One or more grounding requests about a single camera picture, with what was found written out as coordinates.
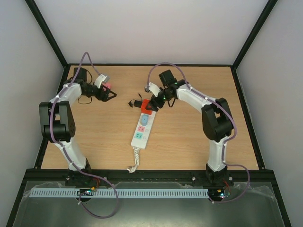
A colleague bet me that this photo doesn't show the red cube adapter plug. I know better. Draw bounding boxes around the red cube adapter plug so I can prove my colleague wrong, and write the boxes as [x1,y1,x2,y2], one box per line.
[141,99,153,115]

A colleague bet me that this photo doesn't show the pink folding socket plug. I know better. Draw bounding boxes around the pink folding socket plug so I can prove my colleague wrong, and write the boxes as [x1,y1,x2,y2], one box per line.
[103,83,111,89]

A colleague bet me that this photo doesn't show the black usb plug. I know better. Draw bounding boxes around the black usb plug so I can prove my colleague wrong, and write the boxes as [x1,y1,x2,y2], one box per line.
[128,93,143,108]

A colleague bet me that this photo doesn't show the white power strip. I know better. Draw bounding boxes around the white power strip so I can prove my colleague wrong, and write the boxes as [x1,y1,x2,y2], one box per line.
[131,111,156,149]

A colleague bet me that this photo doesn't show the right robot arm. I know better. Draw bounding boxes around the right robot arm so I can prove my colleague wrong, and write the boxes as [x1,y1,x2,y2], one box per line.
[144,70,237,185]

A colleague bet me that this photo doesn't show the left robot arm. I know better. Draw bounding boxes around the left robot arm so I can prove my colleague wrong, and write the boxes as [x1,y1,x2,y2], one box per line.
[39,67,116,185]

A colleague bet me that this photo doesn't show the blue plug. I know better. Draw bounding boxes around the blue plug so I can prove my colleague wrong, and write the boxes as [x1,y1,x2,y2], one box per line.
[140,114,148,126]

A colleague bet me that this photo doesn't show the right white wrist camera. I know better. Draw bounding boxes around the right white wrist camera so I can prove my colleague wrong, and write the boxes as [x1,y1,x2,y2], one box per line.
[144,82,161,97]

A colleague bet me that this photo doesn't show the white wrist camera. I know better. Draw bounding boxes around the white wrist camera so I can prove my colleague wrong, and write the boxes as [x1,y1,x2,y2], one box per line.
[94,74,110,88]
[144,82,161,97]

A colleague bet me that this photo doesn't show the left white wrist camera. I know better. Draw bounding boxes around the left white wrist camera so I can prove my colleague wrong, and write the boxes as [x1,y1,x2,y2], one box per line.
[94,74,110,88]

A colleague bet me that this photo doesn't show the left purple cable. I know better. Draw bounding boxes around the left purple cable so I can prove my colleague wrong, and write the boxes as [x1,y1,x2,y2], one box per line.
[50,52,119,218]

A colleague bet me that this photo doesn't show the white power strip cord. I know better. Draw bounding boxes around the white power strip cord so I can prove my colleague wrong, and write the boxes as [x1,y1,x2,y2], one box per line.
[126,147,141,174]

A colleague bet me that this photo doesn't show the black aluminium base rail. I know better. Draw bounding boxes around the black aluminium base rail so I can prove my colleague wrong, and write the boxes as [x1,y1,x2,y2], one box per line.
[22,169,276,187]

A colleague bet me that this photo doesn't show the light blue cable duct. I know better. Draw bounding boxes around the light blue cable duct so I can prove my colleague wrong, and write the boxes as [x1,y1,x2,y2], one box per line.
[29,188,209,199]

